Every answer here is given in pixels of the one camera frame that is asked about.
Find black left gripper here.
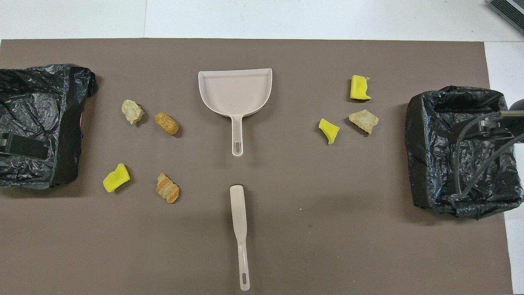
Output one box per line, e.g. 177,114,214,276
0,132,49,160

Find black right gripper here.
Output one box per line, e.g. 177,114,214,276
450,116,524,141

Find yellow green-backed sponge block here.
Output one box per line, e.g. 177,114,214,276
102,163,131,193

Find pale toast piece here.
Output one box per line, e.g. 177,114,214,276
348,109,379,135

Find pale lumpy bread piece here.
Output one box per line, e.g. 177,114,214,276
121,99,145,125

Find notched yellow sponge piece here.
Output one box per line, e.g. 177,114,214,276
350,75,372,100

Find small yellow sponge wedge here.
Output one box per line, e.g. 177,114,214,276
319,118,341,145

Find brown oval croquette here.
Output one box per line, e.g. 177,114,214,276
154,112,180,136

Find striped orange croissant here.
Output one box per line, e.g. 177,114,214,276
156,172,180,204

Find beige plastic dustpan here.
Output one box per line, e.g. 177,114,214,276
198,68,273,157

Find beige hand brush black bristles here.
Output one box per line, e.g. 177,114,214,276
229,184,251,291

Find black bag lined bin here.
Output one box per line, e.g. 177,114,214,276
405,85,524,220
0,64,99,190

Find dark ribbed grille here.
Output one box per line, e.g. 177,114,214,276
488,0,524,35

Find brown table mat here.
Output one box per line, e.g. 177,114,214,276
0,38,514,295

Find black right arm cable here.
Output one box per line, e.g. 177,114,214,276
455,111,524,200

